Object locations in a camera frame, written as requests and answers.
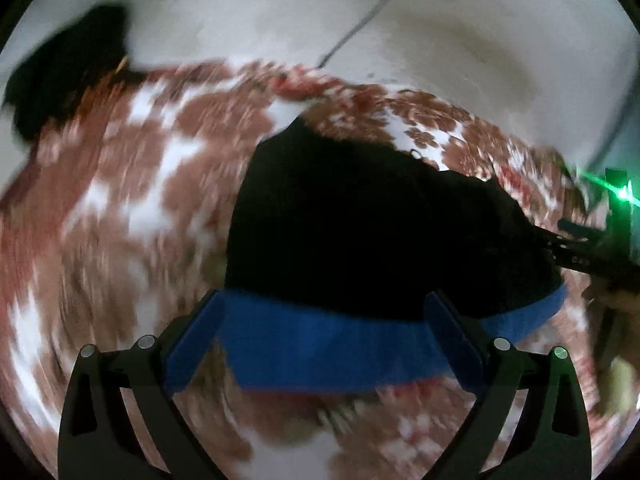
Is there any brown floral blanket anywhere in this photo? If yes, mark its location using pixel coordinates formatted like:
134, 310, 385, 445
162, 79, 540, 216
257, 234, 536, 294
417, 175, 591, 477
0, 59, 632, 480

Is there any black cloth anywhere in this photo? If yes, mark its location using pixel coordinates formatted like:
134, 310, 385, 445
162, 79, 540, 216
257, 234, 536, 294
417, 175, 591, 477
0, 4, 132, 142

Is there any blue and black hooded jacket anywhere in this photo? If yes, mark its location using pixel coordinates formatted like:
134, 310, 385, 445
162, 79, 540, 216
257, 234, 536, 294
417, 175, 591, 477
224, 115, 569, 394

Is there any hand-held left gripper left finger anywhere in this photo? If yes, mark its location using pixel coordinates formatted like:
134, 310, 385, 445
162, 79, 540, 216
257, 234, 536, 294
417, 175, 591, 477
57, 289, 226, 480

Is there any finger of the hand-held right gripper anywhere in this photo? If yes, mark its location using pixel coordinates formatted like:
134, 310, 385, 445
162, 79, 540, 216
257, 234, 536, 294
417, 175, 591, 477
556, 217, 612, 243
537, 236, 603, 276

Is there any black power cable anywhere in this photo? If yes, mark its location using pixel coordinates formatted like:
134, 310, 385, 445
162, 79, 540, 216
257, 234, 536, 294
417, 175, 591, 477
317, 0, 407, 69

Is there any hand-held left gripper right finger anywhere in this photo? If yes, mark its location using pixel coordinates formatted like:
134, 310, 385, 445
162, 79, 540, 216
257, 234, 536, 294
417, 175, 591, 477
422, 290, 594, 480

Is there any person's right hand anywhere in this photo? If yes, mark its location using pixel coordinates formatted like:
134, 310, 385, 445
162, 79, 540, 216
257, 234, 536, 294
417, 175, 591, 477
582, 281, 640, 322

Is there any green cushion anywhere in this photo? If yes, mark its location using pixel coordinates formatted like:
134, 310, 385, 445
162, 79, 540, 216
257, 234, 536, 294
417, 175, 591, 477
597, 359, 639, 419

